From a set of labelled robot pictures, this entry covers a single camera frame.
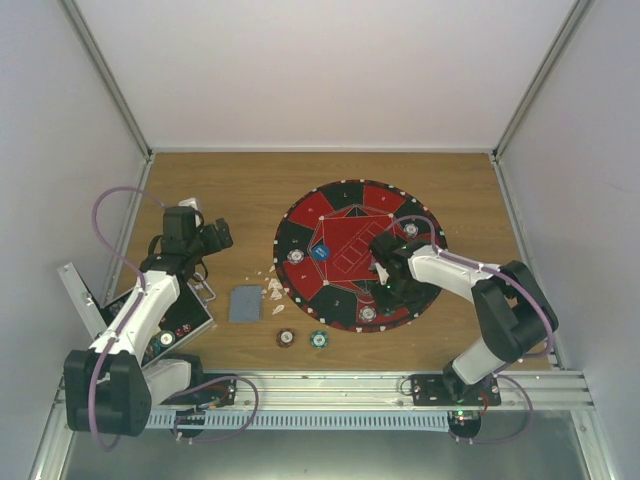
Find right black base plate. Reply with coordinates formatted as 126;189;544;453
398;373;502;407

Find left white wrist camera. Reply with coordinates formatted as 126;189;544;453
178;197;200;211

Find white plastic wrap scraps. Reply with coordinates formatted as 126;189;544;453
245;265;286;316

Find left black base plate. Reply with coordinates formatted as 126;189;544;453
163;380;236;408

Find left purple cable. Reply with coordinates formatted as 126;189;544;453
92;186;171;452

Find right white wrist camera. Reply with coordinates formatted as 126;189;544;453
374;262;389;285

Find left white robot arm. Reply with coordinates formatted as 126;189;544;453
63;205;233;437

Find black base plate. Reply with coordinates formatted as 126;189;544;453
163;380;236;408
398;373;502;407

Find red black chip stack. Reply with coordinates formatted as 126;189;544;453
276;329;295;348

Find purple cable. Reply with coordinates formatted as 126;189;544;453
384;214;560;446
92;186;171;452

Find chip stack in case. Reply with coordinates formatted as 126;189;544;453
154;330;176;349

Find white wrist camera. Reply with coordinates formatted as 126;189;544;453
374;262;389;285
178;197;200;211

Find teal blue chip stack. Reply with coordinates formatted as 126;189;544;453
310;330;329;349

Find blue small blind button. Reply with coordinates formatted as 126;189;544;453
310;243;331;261

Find round red black poker mat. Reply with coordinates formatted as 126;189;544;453
273;179;447;333

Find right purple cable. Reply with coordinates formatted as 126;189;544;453
384;214;560;446

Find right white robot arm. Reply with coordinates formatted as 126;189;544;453
370;232;558;405

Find slotted grey cable duct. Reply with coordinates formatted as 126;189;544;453
147;409;449;433

